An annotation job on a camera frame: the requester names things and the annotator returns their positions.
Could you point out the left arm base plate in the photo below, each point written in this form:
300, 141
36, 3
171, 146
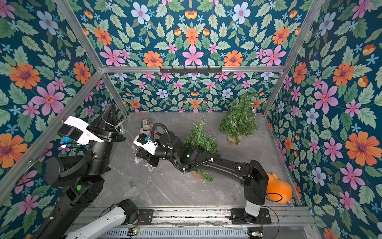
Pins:
145, 216

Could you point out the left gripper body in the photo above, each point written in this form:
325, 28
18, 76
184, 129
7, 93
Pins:
105, 133

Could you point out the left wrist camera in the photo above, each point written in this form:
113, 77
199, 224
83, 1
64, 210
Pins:
76, 129

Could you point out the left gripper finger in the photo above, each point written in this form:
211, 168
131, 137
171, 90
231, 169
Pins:
106, 120
113, 118

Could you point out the white cable duct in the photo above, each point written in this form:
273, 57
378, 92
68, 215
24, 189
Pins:
178, 233

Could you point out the aluminium frame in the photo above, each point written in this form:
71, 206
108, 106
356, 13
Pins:
11, 179

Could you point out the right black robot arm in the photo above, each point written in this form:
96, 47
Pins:
163, 144

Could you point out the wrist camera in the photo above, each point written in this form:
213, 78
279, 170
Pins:
144, 141
76, 129

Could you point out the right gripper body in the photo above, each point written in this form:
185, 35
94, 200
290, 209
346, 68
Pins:
148, 158

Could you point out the black hook rail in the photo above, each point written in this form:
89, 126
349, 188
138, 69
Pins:
186, 70

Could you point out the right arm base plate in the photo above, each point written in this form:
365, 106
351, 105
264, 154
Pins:
238, 216

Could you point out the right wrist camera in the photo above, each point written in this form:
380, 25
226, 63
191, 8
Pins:
144, 141

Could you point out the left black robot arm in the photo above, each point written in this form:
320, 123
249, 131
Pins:
81, 179

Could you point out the small green tree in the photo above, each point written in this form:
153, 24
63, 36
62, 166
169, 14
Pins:
238, 119
199, 139

